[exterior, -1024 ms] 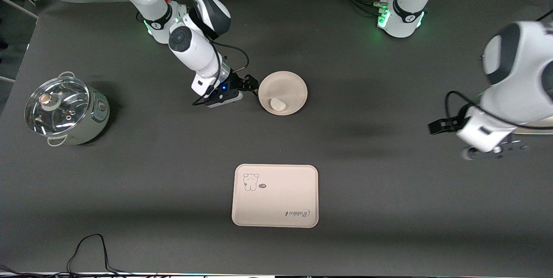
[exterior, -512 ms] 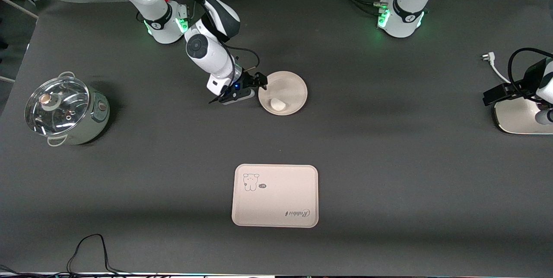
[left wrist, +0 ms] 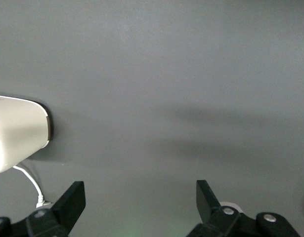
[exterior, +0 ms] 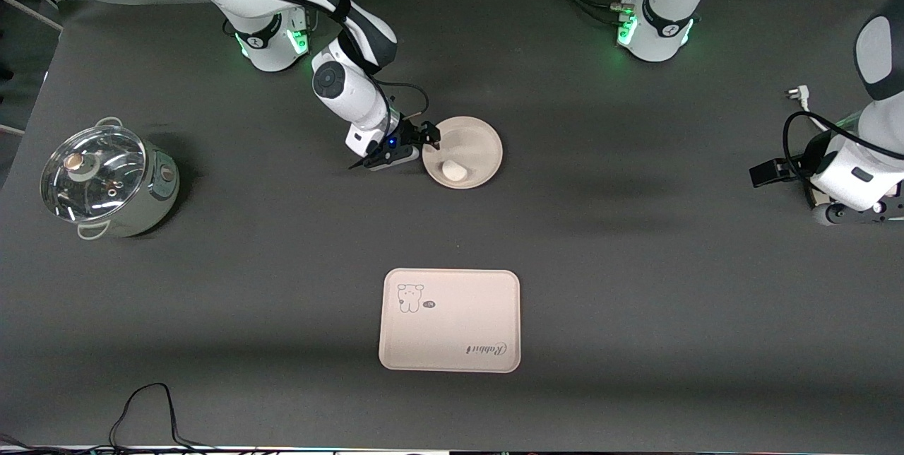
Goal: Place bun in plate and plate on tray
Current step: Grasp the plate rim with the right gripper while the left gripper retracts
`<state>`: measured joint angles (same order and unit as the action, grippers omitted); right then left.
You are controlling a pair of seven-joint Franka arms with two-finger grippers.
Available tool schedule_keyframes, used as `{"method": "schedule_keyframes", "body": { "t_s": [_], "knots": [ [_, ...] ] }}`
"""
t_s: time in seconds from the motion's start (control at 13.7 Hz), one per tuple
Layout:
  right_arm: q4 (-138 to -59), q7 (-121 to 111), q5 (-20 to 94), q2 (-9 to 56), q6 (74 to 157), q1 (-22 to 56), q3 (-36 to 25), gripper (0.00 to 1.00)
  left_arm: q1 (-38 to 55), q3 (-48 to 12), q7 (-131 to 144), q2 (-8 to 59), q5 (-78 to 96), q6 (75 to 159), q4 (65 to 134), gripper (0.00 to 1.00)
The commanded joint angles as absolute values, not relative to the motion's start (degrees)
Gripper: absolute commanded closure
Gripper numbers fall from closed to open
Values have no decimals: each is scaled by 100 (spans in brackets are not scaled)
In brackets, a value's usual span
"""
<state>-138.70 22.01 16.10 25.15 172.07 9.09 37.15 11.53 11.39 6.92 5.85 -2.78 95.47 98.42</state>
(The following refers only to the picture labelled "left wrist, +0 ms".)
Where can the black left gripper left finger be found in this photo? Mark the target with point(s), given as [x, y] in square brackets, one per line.
[67, 207]

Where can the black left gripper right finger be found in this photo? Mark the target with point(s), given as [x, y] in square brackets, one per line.
[208, 207]

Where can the cream white toaster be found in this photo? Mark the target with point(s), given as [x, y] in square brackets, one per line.
[18, 128]

